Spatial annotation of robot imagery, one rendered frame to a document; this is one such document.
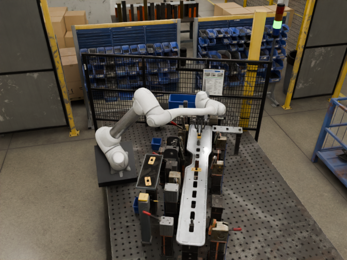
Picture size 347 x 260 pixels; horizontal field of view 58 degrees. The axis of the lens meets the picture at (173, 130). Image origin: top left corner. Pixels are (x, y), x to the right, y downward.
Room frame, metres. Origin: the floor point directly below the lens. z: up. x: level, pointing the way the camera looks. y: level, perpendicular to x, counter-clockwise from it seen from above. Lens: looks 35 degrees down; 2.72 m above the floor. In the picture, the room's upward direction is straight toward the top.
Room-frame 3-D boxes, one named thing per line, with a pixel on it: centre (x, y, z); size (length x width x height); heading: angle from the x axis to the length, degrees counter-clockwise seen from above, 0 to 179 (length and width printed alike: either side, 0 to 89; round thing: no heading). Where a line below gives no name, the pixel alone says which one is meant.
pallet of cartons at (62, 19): (6.61, 2.22, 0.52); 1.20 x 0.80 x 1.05; 10
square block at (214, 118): (2.65, -0.40, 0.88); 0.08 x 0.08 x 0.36; 83
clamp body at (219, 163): (1.97, -0.37, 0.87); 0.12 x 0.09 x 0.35; 83
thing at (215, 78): (2.93, -0.41, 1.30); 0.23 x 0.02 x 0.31; 83
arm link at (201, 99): (2.38, -0.25, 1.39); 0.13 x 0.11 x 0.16; 50
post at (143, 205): (1.48, 0.20, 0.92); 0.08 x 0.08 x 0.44; 83
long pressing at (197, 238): (1.91, -0.19, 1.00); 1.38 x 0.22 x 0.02; 173
